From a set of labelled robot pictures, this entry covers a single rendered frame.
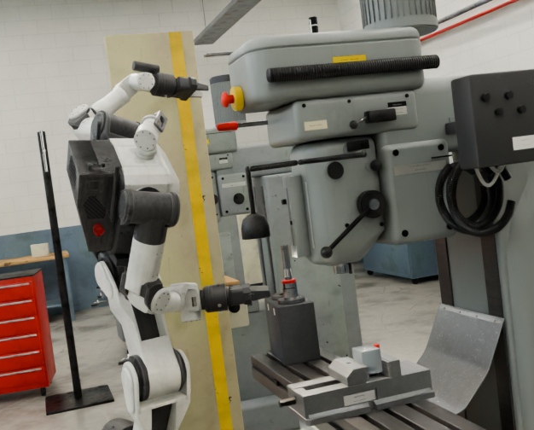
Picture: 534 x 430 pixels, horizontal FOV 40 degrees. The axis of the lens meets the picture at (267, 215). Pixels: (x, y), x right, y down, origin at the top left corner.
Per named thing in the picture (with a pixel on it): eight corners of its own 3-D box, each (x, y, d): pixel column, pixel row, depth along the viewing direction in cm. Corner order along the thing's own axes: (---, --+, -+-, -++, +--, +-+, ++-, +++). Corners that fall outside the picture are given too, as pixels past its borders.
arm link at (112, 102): (123, 109, 271) (82, 141, 266) (107, 86, 266) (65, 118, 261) (134, 113, 263) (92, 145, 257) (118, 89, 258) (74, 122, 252)
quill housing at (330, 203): (324, 270, 183) (309, 141, 181) (296, 263, 202) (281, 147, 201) (393, 258, 189) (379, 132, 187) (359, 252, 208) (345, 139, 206)
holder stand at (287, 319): (284, 365, 235) (276, 303, 234) (270, 351, 256) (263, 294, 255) (321, 359, 237) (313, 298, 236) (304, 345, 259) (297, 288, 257)
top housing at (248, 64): (257, 103, 174) (248, 35, 173) (229, 116, 199) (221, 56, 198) (432, 86, 188) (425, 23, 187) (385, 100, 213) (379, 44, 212)
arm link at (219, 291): (249, 281, 233) (211, 287, 233) (252, 311, 234) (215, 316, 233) (248, 276, 246) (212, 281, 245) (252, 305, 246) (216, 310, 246)
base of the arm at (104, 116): (89, 157, 230) (108, 134, 224) (84, 126, 237) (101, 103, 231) (130, 168, 240) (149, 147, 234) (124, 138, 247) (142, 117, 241)
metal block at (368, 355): (364, 375, 185) (361, 351, 185) (354, 370, 191) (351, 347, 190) (382, 371, 186) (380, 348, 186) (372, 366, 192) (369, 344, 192)
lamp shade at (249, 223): (236, 240, 187) (233, 215, 186) (255, 235, 192) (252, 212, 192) (258, 239, 182) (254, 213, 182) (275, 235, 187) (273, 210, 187)
